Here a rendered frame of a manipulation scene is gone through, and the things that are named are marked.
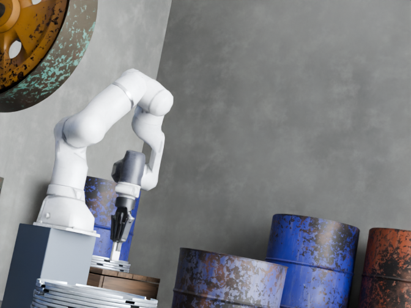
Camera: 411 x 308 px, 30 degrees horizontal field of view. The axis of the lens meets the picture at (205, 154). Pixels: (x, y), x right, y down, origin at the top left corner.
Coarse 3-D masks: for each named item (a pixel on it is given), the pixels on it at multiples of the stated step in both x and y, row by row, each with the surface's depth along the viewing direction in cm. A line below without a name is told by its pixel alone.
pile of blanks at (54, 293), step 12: (36, 288) 177; (48, 288) 172; (60, 288) 170; (36, 300) 174; (48, 300) 171; (60, 300) 169; (72, 300) 168; (84, 300) 168; (96, 300) 168; (108, 300) 168; (120, 300) 170
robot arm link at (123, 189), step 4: (120, 184) 286; (124, 184) 286; (128, 184) 286; (132, 184) 286; (116, 188) 281; (120, 188) 281; (124, 188) 281; (128, 188) 281; (132, 188) 282; (136, 188) 286; (116, 192) 287; (120, 192) 283; (124, 192) 281; (128, 192) 281; (132, 192) 282; (136, 192) 287; (120, 196) 287; (124, 196) 286; (128, 196) 286; (132, 196) 287; (136, 196) 287
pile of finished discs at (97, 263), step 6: (96, 258) 283; (96, 264) 283; (102, 264) 293; (108, 264) 285; (114, 264) 286; (120, 264) 288; (126, 264) 291; (114, 270) 286; (120, 270) 306; (126, 270) 293
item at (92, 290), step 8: (40, 280) 176; (48, 280) 188; (56, 280) 191; (64, 288) 169; (72, 288) 169; (80, 288) 177; (88, 288) 177; (96, 288) 186; (104, 288) 197; (104, 296) 168; (112, 296) 169; (120, 296) 170; (128, 296) 189; (136, 296) 194; (144, 296) 192
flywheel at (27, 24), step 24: (0, 0) 327; (24, 0) 325; (48, 0) 319; (0, 24) 323; (24, 24) 322; (48, 24) 315; (0, 48) 325; (24, 48) 319; (48, 48) 308; (0, 72) 322; (24, 72) 311
